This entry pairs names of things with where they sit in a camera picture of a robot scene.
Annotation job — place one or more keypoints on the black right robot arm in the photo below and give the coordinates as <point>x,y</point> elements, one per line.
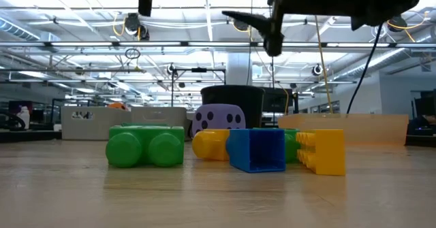
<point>388,0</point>

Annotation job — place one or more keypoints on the orange foam die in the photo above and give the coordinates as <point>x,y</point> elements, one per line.
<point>117,105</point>

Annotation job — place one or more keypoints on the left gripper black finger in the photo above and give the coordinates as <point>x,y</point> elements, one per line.
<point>145,0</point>

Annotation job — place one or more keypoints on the long yellow toy brick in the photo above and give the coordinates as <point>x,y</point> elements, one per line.
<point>327,151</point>

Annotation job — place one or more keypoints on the person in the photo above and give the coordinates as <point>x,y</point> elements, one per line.
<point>430,119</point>

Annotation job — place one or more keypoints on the yellow round-stud toy brick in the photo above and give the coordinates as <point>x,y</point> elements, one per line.
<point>211,144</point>

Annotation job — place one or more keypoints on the orange translucent tray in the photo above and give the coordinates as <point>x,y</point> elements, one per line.
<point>357,129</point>

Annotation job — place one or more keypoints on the blue hollow toy brick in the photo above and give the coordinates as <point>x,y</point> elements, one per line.
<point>255,149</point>

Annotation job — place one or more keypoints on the medium green toy brick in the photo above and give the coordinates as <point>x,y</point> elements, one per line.
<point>292,146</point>

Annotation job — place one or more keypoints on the purple foam die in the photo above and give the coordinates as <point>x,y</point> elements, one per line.
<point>218,119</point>

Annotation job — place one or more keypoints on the large green toy brick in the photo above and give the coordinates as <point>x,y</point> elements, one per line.
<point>146,146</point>

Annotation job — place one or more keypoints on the dark computer monitor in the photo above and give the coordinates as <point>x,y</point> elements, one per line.
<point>425,102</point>
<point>20,106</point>

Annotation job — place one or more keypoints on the black bucket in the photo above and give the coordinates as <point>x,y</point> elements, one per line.
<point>248,102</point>

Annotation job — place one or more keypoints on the black background desk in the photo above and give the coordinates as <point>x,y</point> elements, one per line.
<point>20,136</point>

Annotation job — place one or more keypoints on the white bottle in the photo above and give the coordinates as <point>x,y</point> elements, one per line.
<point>24,117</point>

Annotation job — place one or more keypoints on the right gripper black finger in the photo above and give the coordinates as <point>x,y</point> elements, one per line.
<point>274,37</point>

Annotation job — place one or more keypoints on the black camera stand frame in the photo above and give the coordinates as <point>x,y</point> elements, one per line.
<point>199,70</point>

